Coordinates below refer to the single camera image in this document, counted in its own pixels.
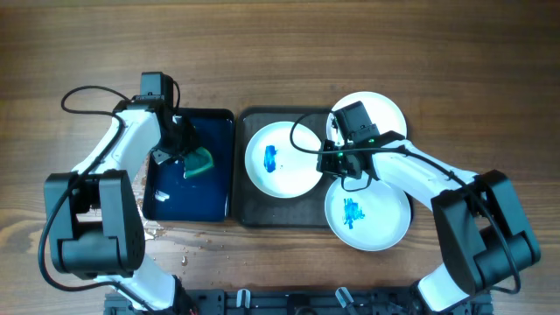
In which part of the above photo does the left black cable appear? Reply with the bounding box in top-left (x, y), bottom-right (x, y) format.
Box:
top-left (37, 85), bottom-right (150, 312)

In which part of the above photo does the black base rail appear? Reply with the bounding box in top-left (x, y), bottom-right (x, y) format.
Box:
top-left (104, 286), bottom-right (494, 315)

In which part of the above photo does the white plate blue stain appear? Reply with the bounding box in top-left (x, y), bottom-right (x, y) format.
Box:
top-left (244, 122), bottom-right (322, 199)

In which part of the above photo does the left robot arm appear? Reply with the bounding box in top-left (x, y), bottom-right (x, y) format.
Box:
top-left (38, 101), bottom-right (198, 314)

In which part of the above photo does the green yellow sponge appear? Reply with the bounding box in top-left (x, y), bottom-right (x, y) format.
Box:
top-left (183, 147), bottom-right (214, 179)

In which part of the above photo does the dark brown serving tray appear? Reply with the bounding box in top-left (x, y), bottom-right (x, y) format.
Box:
top-left (229, 106), bottom-right (334, 229)

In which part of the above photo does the blue rectangular water tray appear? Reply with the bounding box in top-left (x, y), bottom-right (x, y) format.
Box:
top-left (142, 108), bottom-right (235, 222)

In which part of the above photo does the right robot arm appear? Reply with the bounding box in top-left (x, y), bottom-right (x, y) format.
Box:
top-left (317, 131), bottom-right (541, 312)

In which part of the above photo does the right black cable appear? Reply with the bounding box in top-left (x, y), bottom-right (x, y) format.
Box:
top-left (289, 111), bottom-right (522, 295)

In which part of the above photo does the black cable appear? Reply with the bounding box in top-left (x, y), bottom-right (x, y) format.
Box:
top-left (289, 111), bottom-right (522, 295)
top-left (37, 85), bottom-right (150, 312)

